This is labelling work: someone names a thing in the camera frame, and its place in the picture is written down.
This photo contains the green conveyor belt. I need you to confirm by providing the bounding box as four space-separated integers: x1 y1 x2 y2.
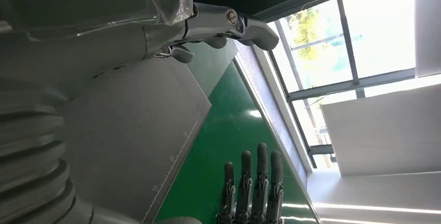
155 62 318 224

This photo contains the dark grey scale platform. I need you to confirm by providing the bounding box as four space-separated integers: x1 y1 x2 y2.
60 56 212 224

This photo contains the silver conveyor side rail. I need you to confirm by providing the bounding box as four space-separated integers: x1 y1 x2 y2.
232 59 323 224

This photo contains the dark window frame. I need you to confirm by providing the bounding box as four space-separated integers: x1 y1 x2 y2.
267 0 416 169

